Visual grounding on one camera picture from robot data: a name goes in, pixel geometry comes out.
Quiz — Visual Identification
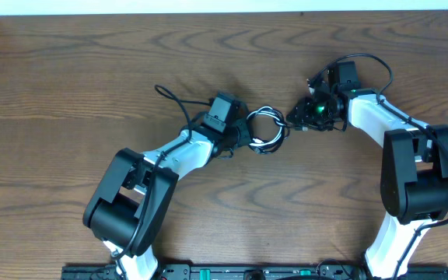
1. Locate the black usb cable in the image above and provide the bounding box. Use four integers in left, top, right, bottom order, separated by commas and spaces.
246, 106, 309, 155

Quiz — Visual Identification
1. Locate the white usb cable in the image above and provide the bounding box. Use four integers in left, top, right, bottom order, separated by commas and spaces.
246, 108, 288, 149

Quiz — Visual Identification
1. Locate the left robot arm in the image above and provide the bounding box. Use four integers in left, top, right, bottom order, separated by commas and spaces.
82, 100, 250, 279

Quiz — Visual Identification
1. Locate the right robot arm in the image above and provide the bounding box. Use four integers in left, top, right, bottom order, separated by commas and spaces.
286, 86, 448, 279

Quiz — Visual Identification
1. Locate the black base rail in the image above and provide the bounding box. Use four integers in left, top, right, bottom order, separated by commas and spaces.
61, 262, 448, 280

